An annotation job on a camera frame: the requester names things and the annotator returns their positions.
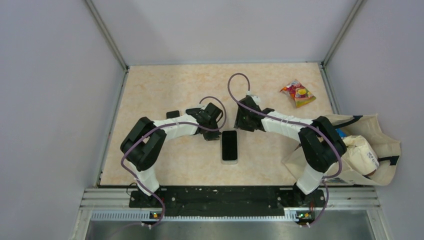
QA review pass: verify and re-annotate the grey slotted cable duct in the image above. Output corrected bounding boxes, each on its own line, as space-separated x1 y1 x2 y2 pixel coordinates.
91 210 312 222

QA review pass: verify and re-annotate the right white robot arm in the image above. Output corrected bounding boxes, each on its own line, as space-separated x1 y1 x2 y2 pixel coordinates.
234 95 347 206

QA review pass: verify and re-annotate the beige tote bag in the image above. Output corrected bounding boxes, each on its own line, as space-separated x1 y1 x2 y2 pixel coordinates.
281 113 402 186

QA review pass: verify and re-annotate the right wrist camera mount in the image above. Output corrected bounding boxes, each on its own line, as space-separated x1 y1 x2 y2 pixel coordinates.
246 90 261 105

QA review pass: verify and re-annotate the black phone white edge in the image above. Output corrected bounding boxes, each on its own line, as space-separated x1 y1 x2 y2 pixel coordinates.
166 110 181 119

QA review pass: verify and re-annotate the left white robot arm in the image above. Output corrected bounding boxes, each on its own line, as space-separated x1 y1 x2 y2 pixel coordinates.
120 103 226 207

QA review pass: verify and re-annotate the white paper wrapped bundle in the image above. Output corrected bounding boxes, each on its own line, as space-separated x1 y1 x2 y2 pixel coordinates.
342 135 380 176

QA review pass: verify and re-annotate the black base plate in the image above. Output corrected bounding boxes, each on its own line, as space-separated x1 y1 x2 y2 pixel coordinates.
129 186 325 217

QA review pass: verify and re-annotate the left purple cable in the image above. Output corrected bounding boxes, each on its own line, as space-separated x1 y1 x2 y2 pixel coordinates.
120 96 228 228

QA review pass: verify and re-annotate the colourful snack packet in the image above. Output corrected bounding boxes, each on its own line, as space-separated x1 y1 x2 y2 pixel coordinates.
280 79 316 108

